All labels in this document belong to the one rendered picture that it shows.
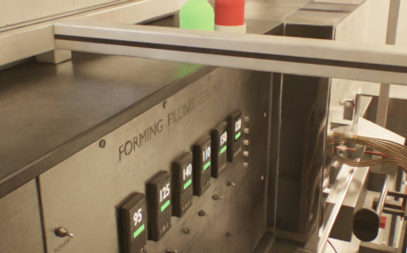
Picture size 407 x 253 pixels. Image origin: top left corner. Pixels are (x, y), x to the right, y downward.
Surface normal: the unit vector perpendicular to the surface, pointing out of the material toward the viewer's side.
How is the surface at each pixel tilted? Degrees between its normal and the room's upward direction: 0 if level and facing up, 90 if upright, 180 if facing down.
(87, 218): 90
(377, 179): 90
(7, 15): 90
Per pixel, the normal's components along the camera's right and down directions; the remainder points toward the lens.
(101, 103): 0.00, -0.94
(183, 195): 0.92, 0.14
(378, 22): -0.40, 0.32
